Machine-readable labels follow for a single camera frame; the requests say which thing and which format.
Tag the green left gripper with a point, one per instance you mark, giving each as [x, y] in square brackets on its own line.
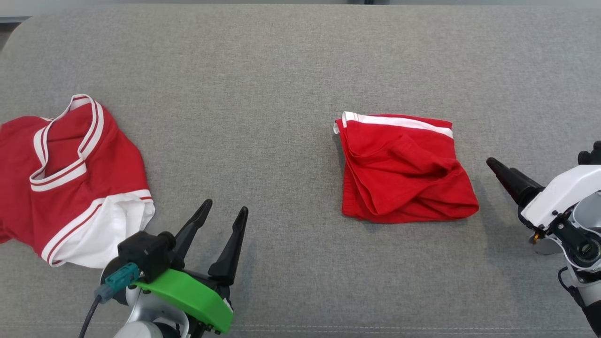
[188, 293]

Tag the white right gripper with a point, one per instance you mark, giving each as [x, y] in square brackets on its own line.
[563, 192]

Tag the red shorts white side stripes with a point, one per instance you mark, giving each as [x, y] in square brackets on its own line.
[399, 178]

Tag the red Bulls 23 jersey shirt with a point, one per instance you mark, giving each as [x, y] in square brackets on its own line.
[108, 164]

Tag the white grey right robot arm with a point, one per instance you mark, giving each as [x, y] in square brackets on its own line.
[589, 211]

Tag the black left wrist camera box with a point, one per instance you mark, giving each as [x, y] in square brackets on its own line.
[143, 253]

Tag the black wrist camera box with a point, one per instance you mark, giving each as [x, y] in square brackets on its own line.
[143, 253]
[592, 155]

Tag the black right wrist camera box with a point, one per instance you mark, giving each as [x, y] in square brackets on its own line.
[592, 155]

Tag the teal left camera connector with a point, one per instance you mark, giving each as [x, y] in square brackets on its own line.
[117, 280]

